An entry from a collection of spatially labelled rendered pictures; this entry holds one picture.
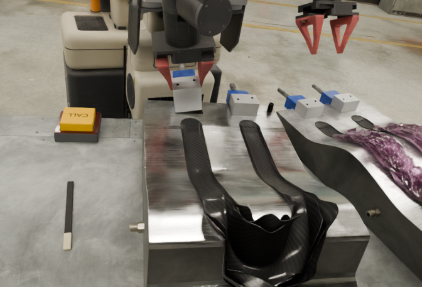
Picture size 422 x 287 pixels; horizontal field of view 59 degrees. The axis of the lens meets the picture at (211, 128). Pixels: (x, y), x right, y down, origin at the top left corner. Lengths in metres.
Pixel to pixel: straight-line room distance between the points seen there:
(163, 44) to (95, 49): 0.65
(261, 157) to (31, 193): 0.38
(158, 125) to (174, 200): 0.22
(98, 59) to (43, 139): 0.54
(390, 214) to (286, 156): 0.18
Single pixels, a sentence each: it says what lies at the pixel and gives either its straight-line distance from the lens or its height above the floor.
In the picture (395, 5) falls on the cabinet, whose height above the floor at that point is 0.14.
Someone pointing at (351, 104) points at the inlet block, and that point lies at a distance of 0.92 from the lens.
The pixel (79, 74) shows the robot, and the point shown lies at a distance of 1.29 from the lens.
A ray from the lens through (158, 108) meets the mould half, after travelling 0.70.
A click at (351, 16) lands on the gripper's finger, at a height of 1.07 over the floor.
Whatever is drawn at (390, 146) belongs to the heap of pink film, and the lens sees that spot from 0.71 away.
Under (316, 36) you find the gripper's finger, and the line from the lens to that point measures 0.78.
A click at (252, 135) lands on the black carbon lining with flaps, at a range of 0.68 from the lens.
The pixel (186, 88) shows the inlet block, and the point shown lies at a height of 0.95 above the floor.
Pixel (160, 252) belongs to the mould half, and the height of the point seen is 0.92.
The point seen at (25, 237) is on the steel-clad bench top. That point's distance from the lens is 0.61.
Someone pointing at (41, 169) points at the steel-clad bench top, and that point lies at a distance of 0.71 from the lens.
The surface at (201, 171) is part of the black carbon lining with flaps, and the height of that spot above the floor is 0.88.
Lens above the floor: 1.25
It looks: 33 degrees down
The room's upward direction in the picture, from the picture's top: 10 degrees clockwise
